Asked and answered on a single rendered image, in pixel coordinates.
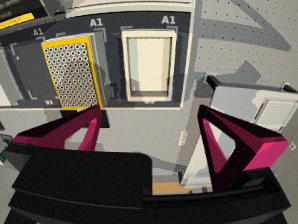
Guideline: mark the yellow tip rack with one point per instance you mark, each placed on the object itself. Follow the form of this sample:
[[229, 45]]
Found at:
[[78, 67]]

